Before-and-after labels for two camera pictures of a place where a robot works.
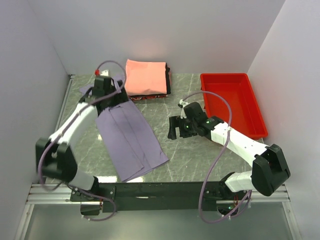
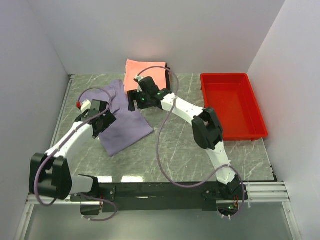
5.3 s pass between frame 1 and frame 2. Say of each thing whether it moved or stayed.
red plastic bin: stayed
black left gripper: moved
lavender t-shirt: moved
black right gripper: moved
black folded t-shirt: stayed
